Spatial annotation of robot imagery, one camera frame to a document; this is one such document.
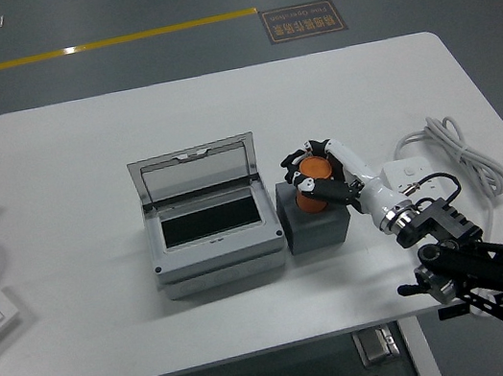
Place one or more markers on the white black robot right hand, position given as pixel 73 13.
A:
pixel 380 197

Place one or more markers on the grey box with clear lid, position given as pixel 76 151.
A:
pixel 220 257

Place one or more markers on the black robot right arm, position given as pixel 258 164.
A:
pixel 489 263

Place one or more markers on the dark grey cube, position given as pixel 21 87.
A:
pixel 318 232

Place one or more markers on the black strip under table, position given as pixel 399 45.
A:
pixel 451 311

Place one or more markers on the white table leg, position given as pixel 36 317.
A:
pixel 422 353

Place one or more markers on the brown floor sign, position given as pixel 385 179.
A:
pixel 303 20

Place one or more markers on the yellow floor line tape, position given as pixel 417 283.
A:
pixel 85 46

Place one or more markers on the grey metal bracket box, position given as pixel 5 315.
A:
pixel 376 346

